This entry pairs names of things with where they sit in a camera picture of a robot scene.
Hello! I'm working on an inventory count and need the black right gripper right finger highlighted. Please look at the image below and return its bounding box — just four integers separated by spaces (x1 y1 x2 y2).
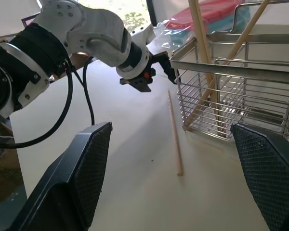
230 123 289 231

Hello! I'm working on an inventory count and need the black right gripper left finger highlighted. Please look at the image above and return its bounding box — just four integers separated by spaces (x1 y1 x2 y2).
9 121 113 231

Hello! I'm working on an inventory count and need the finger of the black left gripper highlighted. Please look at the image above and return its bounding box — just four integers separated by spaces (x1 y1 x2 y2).
156 53 178 85
119 77 152 93

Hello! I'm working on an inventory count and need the teal plastic container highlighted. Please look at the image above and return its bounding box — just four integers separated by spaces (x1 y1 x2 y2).
168 4 251 48

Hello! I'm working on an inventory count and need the clear plastic bag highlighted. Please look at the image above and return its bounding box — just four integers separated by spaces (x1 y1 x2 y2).
152 19 196 53

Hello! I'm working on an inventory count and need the wooden chopstick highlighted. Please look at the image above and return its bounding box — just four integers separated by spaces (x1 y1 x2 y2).
184 0 272 130
194 0 228 139
167 90 184 177
188 0 223 137

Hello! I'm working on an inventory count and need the red and teal plastic bag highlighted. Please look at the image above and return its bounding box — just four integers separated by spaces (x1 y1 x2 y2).
170 0 264 32

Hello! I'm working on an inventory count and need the metal wire basket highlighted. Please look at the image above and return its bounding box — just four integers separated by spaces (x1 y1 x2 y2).
169 0 289 143

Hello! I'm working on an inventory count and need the black window frame post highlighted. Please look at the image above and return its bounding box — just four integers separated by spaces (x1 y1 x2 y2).
145 0 158 27

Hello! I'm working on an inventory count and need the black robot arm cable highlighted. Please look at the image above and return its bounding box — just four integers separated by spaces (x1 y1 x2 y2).
0 55 96 149

